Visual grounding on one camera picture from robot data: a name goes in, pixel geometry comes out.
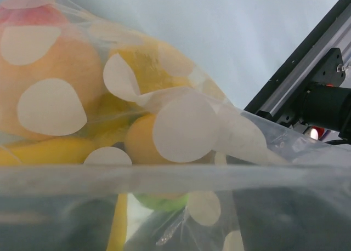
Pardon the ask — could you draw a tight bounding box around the clear zip top bag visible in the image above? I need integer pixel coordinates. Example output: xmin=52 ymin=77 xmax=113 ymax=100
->
xmin=1 ymin=0 xmax=350 ymax=250

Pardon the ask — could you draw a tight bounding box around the orange fake fruit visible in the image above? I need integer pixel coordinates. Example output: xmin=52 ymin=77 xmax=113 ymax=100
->
xmin=1 ymin=5 xmax=104 ymax=140

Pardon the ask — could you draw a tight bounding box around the yellow fake bell pepper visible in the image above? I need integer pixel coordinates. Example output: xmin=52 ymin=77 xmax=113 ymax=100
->
xmin=109 ymin=41 xmax=195 ymax=94

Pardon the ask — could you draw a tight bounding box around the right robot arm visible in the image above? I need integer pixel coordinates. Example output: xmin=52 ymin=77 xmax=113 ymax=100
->
xmin=301 ymin=48 xmax=350 ymax=145

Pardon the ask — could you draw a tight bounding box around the small yellow fake lemon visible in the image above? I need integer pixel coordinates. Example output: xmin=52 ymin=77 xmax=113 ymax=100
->
xmin=124 ymin=114 xmax=172 ymax=165

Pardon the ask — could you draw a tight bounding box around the green fake lime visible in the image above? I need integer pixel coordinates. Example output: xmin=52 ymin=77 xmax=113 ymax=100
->
xmin=133 ymin=193 xmax=189 ymax=212

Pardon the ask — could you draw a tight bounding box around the yellow fake banana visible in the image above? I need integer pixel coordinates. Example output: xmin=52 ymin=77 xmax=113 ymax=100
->
xmin=1 ymin=138 xmax=128 ymax=250

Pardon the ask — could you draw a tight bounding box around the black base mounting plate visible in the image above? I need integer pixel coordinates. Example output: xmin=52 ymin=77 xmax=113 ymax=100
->
xmin=244 ymin=0 xmax=350 ymax=124

